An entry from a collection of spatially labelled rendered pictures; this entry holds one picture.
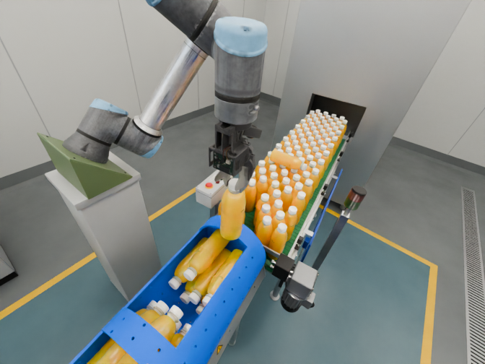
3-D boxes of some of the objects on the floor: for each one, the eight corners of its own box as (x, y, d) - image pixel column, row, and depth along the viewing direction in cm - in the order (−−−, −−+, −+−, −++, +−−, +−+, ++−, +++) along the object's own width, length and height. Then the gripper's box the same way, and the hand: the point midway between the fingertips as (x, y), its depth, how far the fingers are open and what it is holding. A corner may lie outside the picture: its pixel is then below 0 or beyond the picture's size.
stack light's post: (289, 308, 178) (341, 214, 108) (291, 303, 181) (342, 209, 111) (294, 310, 176) (348, 218, 106) (296, 306, 179) (350, 213, 109)
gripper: (199, 117, 46) (202, 193, 60) (247, 134, 42) (239, 211, 56) (223, 105, 52) (221, 177, 66) (267, 120, 48) (255, 193, 62)
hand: (235, 183), depth 62 cm, fingers closed on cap, 4 cm apart
